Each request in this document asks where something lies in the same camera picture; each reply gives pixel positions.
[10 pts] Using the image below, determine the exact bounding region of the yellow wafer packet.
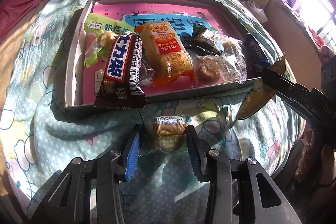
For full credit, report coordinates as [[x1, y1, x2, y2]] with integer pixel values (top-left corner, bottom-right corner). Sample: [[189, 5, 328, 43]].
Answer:
[[235, 56, 287, 121]]

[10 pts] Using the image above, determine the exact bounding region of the green clear pastry packet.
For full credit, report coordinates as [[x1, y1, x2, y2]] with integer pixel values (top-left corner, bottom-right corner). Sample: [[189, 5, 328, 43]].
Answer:
[[139, 114, 187, 156]]

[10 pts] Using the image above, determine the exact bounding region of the right hand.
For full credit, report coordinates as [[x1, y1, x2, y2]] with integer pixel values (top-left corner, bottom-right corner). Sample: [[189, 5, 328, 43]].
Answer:
[[294, 139, 335, 192]]

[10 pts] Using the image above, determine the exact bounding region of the blue Oreo packet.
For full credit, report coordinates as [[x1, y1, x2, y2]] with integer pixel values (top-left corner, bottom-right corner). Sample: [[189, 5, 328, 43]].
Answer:
[[243, 34, 270, 75]]

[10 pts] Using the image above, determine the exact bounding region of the Hello Kitty green blanket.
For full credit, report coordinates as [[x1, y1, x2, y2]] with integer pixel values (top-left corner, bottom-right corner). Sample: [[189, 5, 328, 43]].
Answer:
[[1, 0, 304, 216]]

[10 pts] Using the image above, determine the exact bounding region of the clear wrapped red candy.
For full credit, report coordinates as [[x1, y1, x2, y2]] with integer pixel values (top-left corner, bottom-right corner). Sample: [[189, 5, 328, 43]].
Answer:
[[194, 55, 247, 86]]

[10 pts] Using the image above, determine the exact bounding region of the clear wrapped brown snack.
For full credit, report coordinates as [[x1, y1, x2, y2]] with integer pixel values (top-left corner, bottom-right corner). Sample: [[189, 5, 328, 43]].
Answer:
[[219, 36, 246, 67]]

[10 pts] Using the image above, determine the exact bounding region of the brown Snickers bar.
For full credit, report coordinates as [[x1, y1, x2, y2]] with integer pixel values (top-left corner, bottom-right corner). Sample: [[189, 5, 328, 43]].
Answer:
[[94, 34, 146, 109]]

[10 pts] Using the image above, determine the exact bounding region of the white plastic bag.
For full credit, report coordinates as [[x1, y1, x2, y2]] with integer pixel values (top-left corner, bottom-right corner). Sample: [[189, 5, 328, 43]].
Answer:
[[238, 0, 268, 24]]

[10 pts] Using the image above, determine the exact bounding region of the orange rice cracker packet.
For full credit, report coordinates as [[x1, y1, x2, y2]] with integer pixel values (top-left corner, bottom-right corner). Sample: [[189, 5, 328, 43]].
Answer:
[[134, 21, 195, 87]]

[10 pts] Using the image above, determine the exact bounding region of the black green snack packet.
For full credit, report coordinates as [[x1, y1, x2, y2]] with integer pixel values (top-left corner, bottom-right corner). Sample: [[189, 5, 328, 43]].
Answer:
[[180, 23, 224, 56]]

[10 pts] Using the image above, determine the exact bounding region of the pink and blue book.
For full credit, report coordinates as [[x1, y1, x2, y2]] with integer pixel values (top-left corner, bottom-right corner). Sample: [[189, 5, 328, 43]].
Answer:
[[79, 2, 239, 105]]

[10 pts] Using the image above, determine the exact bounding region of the grey shallow cardboard box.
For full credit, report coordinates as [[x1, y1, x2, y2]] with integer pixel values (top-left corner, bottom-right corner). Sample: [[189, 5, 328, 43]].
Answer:
[[64, 0, 261, 119]]

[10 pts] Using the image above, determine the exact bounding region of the green milk candy packet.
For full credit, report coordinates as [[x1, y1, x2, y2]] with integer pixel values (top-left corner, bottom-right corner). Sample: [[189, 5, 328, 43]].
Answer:
[[84, 13, 134, 68]]

